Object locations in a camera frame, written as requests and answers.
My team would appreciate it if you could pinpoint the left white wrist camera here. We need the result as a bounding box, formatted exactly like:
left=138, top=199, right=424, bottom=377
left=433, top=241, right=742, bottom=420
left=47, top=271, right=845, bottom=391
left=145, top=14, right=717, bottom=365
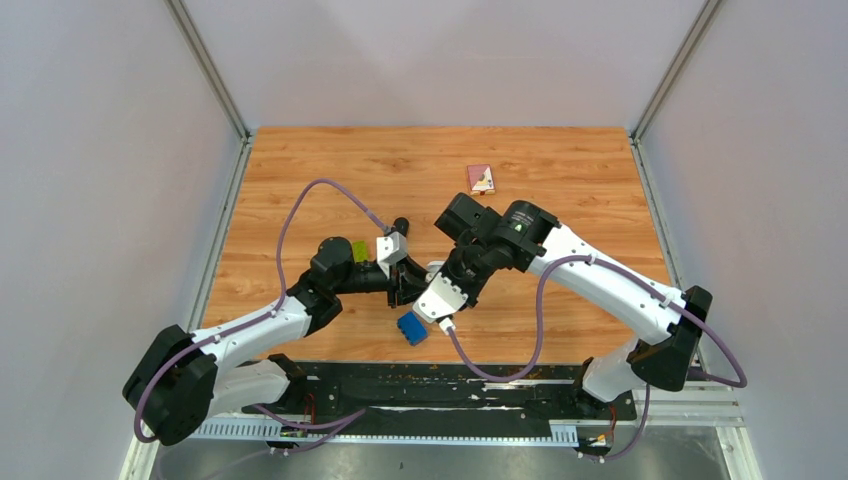
left=376, top=231, right=408, bottom=265

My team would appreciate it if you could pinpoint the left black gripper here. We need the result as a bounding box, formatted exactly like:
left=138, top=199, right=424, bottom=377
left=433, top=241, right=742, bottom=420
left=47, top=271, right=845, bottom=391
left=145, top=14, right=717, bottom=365
left=334, top=255, right=433, bottom=310

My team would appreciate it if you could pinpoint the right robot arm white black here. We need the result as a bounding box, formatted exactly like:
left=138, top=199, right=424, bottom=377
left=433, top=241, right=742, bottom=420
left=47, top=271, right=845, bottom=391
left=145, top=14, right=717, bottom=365
left=413, top=193, right=712, bottom=418

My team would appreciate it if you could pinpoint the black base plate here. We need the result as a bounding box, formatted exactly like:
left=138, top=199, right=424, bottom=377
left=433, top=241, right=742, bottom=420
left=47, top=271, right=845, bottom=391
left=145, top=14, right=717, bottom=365
left=265, top=362, right=637, bottom=436

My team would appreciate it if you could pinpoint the red white card box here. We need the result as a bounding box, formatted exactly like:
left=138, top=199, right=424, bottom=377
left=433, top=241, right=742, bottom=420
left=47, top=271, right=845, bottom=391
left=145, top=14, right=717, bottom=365
left=466, top=164, right=496, bottom=196

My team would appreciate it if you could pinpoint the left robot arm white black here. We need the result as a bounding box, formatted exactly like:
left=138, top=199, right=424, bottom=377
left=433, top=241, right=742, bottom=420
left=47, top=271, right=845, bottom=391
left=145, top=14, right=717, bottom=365
left=122, top=231, right=440, bottom=446

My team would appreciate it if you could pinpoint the black earbud case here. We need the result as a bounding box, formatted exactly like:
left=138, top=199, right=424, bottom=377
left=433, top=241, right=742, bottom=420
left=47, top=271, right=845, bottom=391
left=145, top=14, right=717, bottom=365
left=393, top=217, right=410, bottom=236

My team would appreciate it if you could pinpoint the white earbud charging case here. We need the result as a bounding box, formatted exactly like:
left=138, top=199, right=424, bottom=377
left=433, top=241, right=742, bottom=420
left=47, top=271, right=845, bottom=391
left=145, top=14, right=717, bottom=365
left=426, top=261, right=444, bottom=282

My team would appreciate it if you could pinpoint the blue toy brick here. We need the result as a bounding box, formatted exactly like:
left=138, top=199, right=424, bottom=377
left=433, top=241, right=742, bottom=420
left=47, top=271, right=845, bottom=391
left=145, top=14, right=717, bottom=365
left=396, top=312, right=429, bottom=346

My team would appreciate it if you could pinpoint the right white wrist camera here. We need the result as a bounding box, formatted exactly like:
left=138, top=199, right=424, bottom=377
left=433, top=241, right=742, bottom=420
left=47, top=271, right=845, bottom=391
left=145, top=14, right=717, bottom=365
left=412, top=272, right=468, bottom=323

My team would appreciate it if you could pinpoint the slotted white cable duct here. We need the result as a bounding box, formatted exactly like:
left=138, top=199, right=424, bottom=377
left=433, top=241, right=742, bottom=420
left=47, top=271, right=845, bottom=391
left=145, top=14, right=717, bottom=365
left=189, top=417, right=579, bottom=447

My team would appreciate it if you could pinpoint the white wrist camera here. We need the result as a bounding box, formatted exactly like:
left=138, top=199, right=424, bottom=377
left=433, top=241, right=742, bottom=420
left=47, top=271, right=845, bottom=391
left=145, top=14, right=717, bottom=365
left=412, top=272, right=468, bottom=323
left=376, top=231, right=408, bottom=265

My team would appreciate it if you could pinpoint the orange green toy block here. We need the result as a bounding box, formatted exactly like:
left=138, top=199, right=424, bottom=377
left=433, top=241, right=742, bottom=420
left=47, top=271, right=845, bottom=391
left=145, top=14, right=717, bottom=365
left=351, top=240, right=370, bottom=263

